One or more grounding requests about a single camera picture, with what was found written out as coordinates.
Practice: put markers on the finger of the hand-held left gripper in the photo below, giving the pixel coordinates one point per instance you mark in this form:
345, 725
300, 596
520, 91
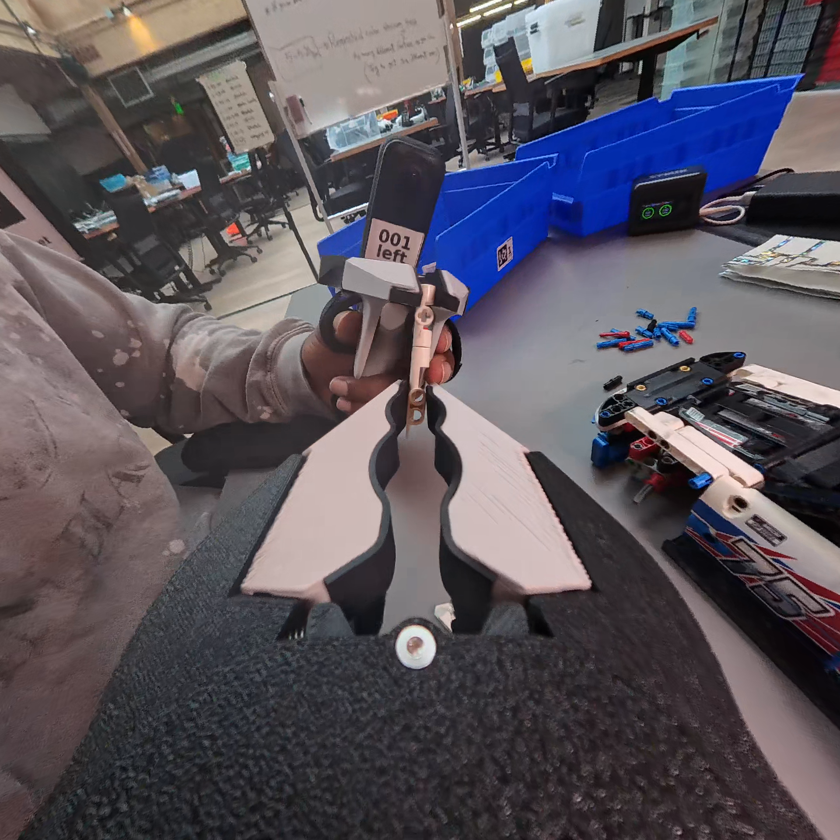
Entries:
449, 295
377, 315

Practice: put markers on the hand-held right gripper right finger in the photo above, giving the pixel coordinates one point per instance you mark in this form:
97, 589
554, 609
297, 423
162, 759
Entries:
512, 518

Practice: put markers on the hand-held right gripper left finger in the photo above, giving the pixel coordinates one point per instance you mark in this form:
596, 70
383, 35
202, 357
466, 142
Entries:
315, 518

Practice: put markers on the white toy panel piece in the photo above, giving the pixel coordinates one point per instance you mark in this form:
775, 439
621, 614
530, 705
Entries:
423, 341

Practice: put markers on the brick-built toy race car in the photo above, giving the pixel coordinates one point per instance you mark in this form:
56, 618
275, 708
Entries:
735, 472

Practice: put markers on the person's left forearm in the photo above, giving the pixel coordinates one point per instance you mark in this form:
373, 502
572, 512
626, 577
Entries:
216, 374

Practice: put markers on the grey desk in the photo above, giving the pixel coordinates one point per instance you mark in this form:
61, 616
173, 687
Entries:
538, 367

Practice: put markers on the black desk mat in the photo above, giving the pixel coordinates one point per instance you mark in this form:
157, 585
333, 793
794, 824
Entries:
787, 233

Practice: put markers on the person's left hand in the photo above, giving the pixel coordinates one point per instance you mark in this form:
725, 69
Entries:
341, 387

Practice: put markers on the near blue plastic bin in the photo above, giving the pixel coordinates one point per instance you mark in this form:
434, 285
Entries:
472, 223

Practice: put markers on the blue plastic bin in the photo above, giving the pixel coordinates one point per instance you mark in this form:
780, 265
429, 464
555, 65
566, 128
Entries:
472, 223
689, 131

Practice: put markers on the black chair armrest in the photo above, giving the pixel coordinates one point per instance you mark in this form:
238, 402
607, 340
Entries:
262, 449

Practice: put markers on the whiteboard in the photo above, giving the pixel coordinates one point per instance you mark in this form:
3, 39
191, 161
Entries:
348, 59

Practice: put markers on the black office chair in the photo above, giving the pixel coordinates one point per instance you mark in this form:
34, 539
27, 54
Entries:
226, 210
151, 256
518, 85

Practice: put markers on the paper flipchart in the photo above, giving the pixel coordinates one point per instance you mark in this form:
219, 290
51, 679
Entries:
236, 108

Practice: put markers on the pile of blue red pins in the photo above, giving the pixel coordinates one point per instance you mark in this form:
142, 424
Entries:
646, 331

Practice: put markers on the white storage box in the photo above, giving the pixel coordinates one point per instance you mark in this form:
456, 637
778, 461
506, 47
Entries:
564, 36

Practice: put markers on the black charger green display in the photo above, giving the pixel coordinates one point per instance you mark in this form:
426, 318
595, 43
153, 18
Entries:
666, 203

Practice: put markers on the person's grey sweatshirt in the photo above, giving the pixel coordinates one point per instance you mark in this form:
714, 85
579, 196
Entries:
65, 525

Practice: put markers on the wooden far table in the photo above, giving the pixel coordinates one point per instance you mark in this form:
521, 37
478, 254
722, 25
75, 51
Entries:
630, 52

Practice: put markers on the instruction booklet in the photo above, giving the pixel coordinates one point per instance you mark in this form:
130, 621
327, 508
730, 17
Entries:
787, 269

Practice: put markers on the black flat box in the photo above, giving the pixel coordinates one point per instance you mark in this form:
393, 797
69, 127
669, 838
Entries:
794, 197

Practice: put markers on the storage drawer racks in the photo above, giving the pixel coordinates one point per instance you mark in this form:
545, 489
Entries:
781, 39

